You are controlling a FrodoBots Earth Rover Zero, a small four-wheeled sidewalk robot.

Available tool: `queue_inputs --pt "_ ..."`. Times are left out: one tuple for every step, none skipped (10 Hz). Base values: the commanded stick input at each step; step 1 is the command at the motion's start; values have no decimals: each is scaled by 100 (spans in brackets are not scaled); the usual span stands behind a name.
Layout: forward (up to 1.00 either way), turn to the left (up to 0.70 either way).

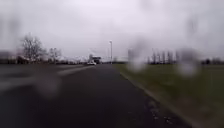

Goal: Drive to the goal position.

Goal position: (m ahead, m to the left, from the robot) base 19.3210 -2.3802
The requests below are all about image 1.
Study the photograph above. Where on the pale kerb strip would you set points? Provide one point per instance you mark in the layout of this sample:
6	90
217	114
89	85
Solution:
156	100

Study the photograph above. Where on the distant line of trees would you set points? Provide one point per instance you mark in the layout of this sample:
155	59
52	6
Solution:
213	61

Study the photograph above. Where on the white car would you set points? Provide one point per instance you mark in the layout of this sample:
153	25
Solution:
91	63

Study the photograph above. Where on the dark asphalt path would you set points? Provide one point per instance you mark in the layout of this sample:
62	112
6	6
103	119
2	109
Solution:
96	100

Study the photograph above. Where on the grey asphalt road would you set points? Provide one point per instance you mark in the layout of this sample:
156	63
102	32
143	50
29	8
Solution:
20	70

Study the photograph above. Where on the street lamp pole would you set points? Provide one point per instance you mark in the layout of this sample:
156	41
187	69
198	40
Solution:
110	53

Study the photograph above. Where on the large bare tree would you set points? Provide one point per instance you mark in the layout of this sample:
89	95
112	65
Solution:
31	48

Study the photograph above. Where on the green grass field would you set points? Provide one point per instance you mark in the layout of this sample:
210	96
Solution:
180	83

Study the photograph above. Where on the row of tall trees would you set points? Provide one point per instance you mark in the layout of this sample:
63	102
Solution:
163	57

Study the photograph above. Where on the pale strip beside road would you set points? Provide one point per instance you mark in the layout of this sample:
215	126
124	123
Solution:
20	83

